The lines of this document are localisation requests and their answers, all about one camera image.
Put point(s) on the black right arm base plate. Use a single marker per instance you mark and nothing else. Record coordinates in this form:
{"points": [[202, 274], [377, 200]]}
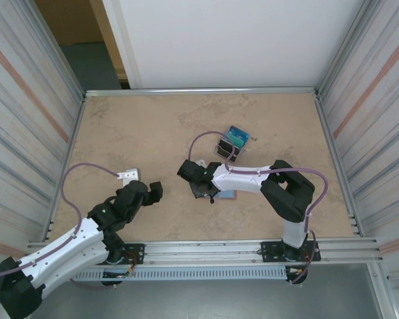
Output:
{"points": [[269, 251]]}

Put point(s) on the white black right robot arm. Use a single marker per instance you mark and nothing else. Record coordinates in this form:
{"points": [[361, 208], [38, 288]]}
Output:
{"points": [[242, 179]]}

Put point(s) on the clear acrylic card stand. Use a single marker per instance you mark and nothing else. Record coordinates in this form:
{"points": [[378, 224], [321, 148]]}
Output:
{"points": [[219, 153]]}

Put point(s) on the light blue card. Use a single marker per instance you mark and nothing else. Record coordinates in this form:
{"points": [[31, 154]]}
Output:
{"points": [[239, 130]]}

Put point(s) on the teal card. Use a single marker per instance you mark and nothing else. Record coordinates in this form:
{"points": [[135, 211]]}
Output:
{"points": [[239, 142]]}

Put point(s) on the wide aluminium frame rail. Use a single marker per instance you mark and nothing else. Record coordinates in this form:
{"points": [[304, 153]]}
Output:
{"points": [[203, 252]]}

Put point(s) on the aluminium side rail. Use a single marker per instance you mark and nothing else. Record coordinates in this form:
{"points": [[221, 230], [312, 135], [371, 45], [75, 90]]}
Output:
{"points": [[67, 166], [340, 166]]}

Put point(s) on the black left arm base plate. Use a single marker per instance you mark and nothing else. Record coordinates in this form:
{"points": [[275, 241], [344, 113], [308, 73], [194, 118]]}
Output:
{"points": [[136, 252]]}

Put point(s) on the narrow aluminium frame rail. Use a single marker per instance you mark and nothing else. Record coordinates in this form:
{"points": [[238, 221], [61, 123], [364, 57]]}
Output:
{"points": [[203, 91]]}

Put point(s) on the translucent ribbed side panel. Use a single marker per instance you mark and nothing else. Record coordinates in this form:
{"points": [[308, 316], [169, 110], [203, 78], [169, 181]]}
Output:
{"points": [[20, 133], [379, 133]]}

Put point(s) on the grey metal sheet shelf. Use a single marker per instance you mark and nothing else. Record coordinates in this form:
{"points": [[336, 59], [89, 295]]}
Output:
{"points": [[203, 302]]}

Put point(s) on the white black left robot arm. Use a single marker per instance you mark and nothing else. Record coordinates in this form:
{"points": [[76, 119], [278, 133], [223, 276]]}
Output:
{"points": [[70, 249]]}

